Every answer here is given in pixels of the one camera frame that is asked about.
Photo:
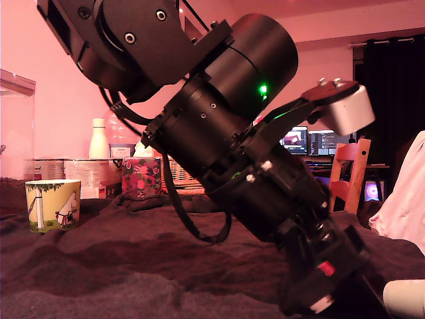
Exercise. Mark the curtain rod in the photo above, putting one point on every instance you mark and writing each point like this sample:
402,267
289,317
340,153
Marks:
383,41

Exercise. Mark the dark fleece table cloth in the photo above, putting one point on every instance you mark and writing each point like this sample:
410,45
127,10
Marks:
133,282

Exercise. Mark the white insulated bottle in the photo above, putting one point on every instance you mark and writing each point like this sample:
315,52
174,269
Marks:
99,143

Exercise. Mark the pale pink hanging garment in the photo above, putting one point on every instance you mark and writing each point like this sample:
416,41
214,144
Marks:
406,199

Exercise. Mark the computer case with glowing fan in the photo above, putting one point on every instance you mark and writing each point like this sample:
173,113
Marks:
373,191

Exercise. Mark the monitor showing video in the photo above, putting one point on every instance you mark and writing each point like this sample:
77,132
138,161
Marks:
297,139

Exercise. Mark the cream white coffee capsule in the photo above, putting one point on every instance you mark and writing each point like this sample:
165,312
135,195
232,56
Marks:
406,299

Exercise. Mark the white tissue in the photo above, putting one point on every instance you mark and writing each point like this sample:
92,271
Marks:
142,151

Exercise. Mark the large clear water bottle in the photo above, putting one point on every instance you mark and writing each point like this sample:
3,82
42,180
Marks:
116,133

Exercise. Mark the wooden chair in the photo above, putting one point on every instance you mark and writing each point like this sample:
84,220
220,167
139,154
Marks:
348,187

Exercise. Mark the small printed cardboard box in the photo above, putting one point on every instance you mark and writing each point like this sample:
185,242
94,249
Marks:
44,169

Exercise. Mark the large printed cardboard box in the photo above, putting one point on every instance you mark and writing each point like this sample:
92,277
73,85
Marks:
91,176

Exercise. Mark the black curtain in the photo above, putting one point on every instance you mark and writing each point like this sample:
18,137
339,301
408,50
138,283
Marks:
393,99

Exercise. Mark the monitor showing code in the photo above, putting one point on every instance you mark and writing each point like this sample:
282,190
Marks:
322,144

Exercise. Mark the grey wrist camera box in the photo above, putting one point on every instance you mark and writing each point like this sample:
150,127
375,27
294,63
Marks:
348,109

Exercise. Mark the floral tissue box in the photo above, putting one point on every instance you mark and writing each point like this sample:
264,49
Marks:
141,177

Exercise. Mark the wooden desk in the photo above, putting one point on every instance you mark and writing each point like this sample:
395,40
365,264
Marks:
378,166

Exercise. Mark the yellow illustrated cartoon mug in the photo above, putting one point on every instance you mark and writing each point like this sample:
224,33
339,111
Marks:
53,206

